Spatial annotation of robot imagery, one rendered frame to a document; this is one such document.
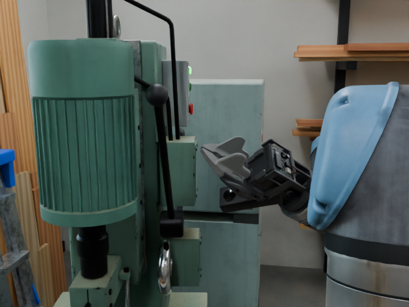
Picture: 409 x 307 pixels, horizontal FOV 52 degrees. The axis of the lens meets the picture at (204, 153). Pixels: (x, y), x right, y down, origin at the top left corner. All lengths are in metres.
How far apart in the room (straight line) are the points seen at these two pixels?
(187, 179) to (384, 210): 0.69
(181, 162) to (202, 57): 2.13
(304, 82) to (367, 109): 2.69
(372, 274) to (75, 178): 0.52
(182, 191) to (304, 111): 2.13
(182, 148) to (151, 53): 0.22
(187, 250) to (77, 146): 0.41
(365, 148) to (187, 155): 0.68
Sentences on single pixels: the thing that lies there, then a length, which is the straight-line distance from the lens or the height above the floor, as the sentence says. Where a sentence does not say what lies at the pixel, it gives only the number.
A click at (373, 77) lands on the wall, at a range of 3.07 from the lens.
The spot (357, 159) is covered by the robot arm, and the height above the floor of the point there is 1.40.
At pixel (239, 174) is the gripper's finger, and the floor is 1.29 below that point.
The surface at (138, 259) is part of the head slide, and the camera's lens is 0.95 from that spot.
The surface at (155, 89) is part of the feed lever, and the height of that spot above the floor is 1.43.
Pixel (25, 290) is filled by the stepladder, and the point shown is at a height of 0.59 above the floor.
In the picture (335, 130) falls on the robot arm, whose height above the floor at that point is 1.42.
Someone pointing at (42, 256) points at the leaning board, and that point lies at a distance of 2.62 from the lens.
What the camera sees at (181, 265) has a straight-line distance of 1.01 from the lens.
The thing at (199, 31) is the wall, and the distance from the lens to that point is 3.04.
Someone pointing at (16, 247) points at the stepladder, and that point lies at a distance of 1.84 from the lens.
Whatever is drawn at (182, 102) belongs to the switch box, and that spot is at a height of 1.38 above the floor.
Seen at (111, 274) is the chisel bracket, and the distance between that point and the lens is 0.87.
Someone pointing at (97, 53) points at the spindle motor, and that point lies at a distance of 0.70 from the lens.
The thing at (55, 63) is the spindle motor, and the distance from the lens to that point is 0.71.
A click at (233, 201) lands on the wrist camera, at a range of 0.77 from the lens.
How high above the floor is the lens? 1.46
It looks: 12 degrees down
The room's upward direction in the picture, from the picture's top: straight up
